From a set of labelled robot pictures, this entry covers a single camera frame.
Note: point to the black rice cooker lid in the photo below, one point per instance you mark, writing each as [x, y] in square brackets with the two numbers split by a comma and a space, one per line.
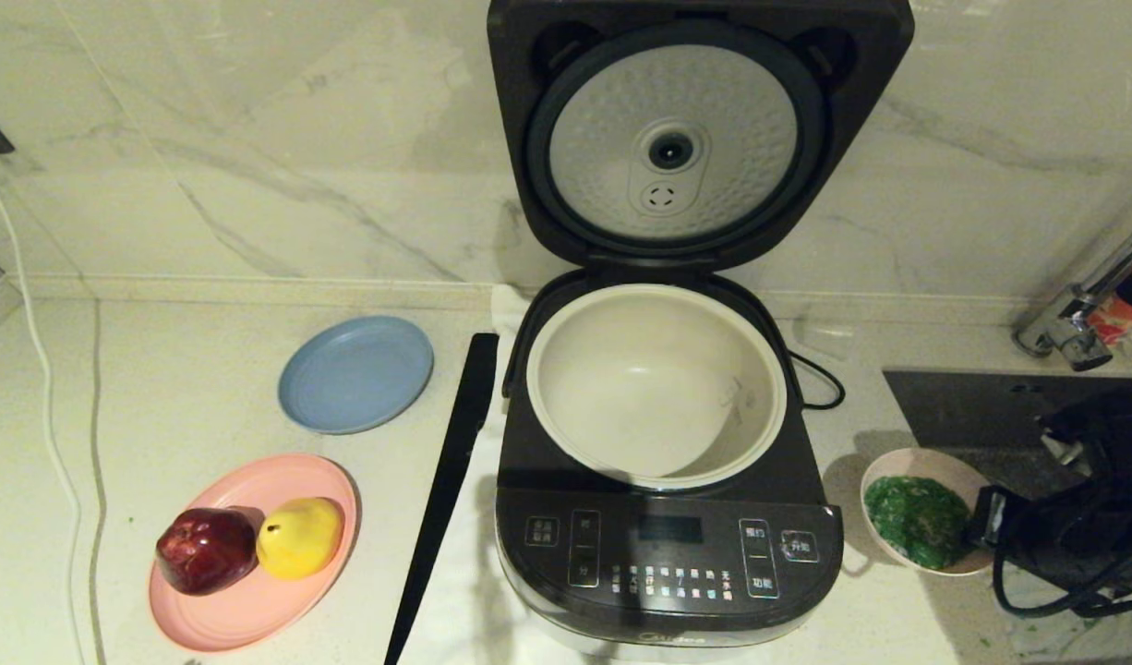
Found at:
[672, 139]

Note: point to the chrome faucet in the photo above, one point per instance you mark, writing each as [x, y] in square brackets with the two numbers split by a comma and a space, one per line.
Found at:
[1069, 328]

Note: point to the chopped green vegetables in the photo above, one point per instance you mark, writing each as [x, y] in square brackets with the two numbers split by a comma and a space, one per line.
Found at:
[917, 522]

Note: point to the white stained cloth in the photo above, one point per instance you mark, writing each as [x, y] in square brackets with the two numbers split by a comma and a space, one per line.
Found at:
[1065, 637]

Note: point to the orange printed bottle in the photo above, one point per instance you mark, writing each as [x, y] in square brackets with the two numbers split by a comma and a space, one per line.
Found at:
[1120, 309]

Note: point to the red apple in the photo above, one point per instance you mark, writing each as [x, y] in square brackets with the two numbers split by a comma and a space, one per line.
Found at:
[206, 550]

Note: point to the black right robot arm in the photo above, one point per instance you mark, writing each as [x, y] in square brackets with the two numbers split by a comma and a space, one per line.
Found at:
[1111, 517]

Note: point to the pink bowl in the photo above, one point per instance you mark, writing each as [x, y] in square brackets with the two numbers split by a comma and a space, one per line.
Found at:
[917, 465]

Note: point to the pink plate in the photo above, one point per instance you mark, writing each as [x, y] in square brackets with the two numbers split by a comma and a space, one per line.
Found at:
[252, 614]

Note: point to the white inner pot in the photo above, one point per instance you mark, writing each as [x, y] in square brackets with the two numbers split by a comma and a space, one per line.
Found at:
[649, 388]

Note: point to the long black flat strip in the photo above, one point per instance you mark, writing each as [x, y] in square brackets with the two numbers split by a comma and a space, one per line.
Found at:
[451, 480]

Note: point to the yellow pear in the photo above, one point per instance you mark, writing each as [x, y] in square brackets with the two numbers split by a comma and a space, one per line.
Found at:
[300, 538]

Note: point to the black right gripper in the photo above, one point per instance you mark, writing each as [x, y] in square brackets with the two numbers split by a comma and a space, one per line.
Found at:
[1005, 522]

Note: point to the blue plate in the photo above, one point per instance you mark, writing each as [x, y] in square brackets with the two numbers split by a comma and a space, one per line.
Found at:
[355, 374]

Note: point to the black rice cooker base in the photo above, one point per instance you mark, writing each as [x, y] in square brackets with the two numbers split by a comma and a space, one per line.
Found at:
[668, 591]

